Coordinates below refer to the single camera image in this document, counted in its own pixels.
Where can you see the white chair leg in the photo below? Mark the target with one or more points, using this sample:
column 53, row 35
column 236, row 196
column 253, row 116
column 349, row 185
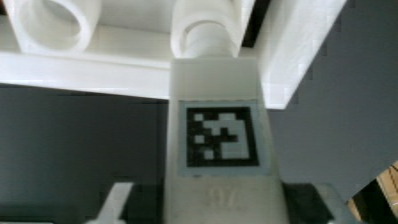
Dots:
column 223, row 183

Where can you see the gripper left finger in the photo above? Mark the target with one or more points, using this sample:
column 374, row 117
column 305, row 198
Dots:
column 111, row 211

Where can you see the white chair seat block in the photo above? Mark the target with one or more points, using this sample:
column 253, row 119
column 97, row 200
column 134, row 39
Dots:
column 95, row 45

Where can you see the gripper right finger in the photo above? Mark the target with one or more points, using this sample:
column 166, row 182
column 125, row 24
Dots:
column 315, row 205

